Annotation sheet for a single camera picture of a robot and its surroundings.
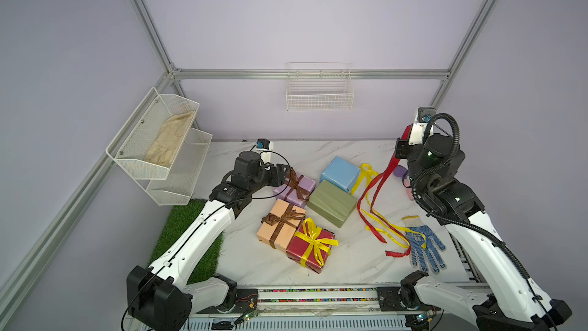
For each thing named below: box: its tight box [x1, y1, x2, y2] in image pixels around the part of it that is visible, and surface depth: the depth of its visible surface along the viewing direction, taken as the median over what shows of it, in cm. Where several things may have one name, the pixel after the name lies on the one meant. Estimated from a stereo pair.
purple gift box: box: [272, 174, 317, 209], surface depth 95 cm
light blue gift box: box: [320, 155, 360, 192], surface depth 103 cm
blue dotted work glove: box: [401, 215, 448, 275], surface depth 85 cm
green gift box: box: [306, 179, 358, 229], surface depth 93 cm
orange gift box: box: [256, 198, 307, 253], surface depth 86 cm
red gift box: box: [285, 219, 336, 274], surface depth 80 cm
